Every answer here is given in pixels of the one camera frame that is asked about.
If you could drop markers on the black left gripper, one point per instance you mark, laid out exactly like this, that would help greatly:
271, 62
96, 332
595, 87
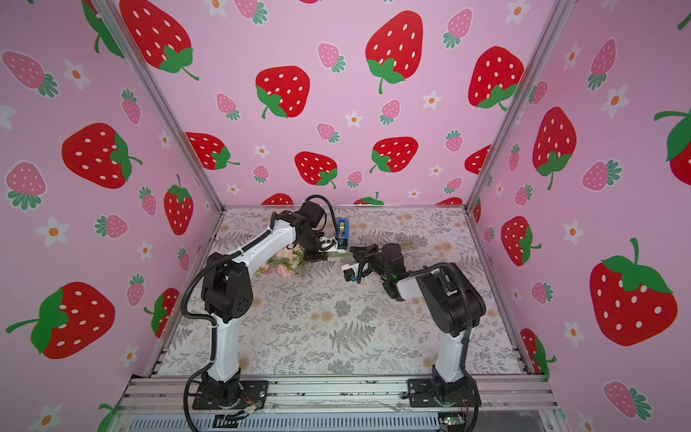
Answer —
318, 256

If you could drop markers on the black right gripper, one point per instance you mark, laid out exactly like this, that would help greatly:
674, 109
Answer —
369, 256

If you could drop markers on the pink artificial flower bouquet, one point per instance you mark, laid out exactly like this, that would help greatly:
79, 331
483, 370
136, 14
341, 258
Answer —
289, 262

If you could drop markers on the blue tape dispenser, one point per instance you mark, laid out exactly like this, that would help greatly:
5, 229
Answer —
343, 228

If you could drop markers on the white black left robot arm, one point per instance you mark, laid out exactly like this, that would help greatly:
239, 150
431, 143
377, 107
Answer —
221, 293

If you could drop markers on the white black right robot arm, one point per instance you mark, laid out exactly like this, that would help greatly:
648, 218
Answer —
455, 306

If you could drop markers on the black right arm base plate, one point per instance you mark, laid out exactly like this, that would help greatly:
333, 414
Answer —
435, 393

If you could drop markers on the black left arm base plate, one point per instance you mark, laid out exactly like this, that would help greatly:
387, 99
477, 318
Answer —
232, 396

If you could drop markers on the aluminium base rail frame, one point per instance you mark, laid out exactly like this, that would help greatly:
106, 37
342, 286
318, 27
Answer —
346, 403

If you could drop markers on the aluminium corner post left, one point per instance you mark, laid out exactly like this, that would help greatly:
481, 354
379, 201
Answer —
110, 13

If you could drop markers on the aluminium corner post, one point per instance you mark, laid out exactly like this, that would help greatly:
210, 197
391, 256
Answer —
545, 44
110, 13

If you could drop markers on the aluminium corner post right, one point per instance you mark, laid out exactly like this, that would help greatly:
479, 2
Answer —
545, 44

